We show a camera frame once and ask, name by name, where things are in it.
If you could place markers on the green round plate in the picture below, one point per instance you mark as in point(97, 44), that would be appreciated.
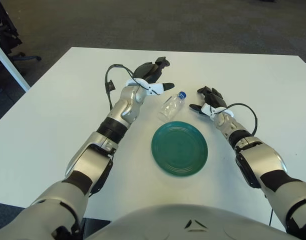
point(179, 149)

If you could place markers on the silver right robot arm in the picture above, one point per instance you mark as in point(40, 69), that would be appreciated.
point(263, 160)

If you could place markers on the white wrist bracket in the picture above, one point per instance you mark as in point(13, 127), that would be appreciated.
point(208, 110)
point(153, 88)

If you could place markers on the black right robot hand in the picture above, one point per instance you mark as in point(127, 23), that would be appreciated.
point(214, 98)

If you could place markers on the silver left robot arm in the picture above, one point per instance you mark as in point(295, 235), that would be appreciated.
point(93, 155)

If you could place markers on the silver robot torso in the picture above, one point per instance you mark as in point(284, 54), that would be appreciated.
point(180, 222)

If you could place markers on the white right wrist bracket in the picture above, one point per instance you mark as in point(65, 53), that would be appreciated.
point(208, 110)

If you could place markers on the clear bottle with blue cap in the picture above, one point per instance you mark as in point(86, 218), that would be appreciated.
point(173, 106)

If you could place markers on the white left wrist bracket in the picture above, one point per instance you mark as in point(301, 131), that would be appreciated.
point(153, 88)

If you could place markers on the black office chair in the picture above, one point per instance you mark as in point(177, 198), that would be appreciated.
point(8, 30)

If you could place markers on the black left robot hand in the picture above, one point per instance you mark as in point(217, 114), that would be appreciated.
point(148, 71)

